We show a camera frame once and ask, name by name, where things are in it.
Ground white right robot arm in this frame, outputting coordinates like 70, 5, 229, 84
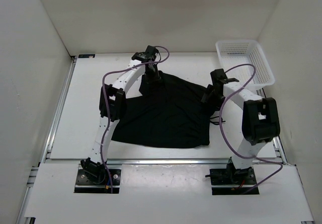
201, 68, 280, 184

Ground black shorts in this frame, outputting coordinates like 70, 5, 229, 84
112, 71, 218, 148

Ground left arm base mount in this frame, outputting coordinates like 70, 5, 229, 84
74, 158, 121, 194

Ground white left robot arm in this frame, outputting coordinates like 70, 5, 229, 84
80, 45, 159, 184

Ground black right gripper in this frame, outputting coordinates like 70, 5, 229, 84
201, 84, 226, 111

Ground aluminium left rail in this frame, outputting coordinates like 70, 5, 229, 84
38, 56, 78, 165

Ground aluminium front rail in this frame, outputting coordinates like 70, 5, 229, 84
44, 157, 282, 165

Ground white plastic basket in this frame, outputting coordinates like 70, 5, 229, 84
216, 40, 275, 91

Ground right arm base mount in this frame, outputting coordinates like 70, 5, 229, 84
205, 164, 260, 196

